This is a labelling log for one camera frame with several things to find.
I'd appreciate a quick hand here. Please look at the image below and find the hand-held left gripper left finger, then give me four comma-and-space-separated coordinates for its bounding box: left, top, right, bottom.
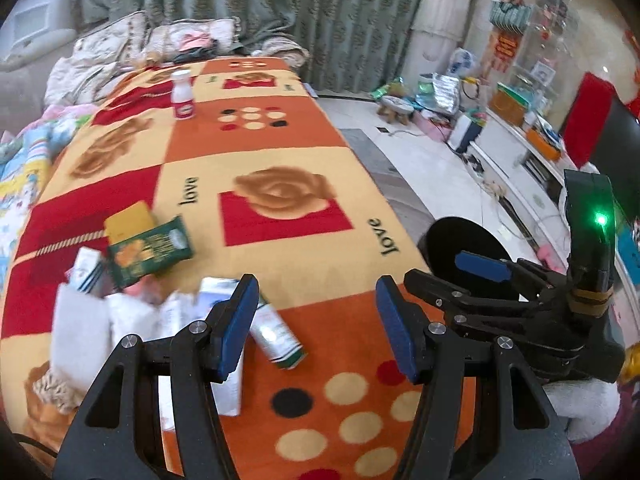
52, 274, 261, 480

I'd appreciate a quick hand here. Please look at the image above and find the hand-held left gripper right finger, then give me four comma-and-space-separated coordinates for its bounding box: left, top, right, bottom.
375, 276, 581, 480

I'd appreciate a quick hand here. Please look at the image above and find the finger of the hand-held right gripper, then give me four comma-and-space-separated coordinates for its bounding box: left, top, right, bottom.
404, 269, 551, 343
455, 251, 571, 306

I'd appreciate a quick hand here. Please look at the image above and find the black round bin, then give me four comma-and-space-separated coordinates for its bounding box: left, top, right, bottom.
420, 216, 508, 306

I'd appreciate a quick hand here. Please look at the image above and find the yellow sponge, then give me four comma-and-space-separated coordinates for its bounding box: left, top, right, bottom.
104, 201, 157, 247

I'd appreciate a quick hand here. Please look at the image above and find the person's right hand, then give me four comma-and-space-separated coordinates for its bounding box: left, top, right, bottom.
542, 377, 621, 443

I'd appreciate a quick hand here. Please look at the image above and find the white green striped box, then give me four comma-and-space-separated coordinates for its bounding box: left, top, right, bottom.
249, 295, 307, 370

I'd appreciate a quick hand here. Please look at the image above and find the white cardboard box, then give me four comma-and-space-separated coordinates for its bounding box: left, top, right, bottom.
212, 350, 246, 417

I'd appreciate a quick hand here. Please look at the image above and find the pink wrapper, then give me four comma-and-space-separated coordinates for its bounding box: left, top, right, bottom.
124, 277, 167, 307

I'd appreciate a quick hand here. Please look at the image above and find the white tv cabinet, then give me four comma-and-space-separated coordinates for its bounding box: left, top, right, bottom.
469, 109, 623, 266

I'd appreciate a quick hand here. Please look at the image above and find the white paper packet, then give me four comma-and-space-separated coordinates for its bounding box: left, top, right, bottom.
107, 292, 162, 348

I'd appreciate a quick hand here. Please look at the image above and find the green snack packet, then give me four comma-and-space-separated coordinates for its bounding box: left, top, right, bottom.
107, 215, 195, 288

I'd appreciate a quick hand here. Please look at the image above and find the white appliance box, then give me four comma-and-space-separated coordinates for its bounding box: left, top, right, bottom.
447, 114, 484, 154

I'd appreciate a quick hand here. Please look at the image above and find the grey floor mat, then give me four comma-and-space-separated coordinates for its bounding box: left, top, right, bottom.
340, 127, 437, 241

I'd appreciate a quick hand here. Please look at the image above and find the black television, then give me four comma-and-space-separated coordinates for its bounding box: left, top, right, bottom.
559, 72, 640, 213

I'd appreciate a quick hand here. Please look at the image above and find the white folded cloth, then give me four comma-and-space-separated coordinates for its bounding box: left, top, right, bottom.
52, 285, 112, 392

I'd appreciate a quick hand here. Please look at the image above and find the white blue box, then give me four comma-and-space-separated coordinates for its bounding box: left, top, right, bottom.
67, 247, 108, 296

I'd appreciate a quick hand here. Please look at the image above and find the silver foil bag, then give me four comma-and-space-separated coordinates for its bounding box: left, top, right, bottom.
430, 72, 462, 114

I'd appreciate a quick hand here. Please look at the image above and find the small wooden stool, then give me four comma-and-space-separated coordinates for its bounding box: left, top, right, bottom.
377, 94, 414, 124

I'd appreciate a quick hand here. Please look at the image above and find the red cloth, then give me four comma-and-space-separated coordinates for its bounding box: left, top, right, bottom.
559, 72, 617, 167

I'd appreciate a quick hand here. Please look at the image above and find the green foil bag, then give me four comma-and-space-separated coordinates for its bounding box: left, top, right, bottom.
371, 77, 402, 102

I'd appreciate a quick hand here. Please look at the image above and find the orange red printed blanket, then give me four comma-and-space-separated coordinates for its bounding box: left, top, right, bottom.
0, 56, 481, 480

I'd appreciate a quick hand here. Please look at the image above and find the white bottle pink label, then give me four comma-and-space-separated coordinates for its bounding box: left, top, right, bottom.
171, 69, 197, 121

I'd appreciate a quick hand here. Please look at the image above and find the glass display cabinet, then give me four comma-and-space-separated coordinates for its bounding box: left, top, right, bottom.
490, 0, 583, 111

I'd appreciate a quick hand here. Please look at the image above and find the cream lace cover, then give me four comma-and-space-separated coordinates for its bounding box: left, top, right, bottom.
410, 0, 482, 106

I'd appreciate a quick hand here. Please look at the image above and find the colourful cartoon quilt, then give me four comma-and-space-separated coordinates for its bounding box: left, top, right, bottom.
0, 104, 98, 267

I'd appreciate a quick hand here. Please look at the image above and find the dark cloth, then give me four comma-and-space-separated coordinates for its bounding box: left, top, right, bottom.
174, 45, 217, 62

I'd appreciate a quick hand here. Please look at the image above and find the pink cloth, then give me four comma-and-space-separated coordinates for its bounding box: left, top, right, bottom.
180, 31, 213, 51

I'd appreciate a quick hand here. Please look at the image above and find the cream bedding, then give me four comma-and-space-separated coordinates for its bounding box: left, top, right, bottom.
45, 55, 132, 107

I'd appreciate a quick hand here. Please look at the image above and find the cream embroidered pillow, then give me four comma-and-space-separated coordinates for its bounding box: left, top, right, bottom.
74, 10, 151, 68
145, 17, 242, 63

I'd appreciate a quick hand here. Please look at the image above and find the green patterned curtain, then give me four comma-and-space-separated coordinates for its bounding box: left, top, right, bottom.
80, 0, 431, 96

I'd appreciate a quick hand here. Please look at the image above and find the grey tufted sofa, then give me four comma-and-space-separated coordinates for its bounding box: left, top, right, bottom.
0, 0, 83, 126

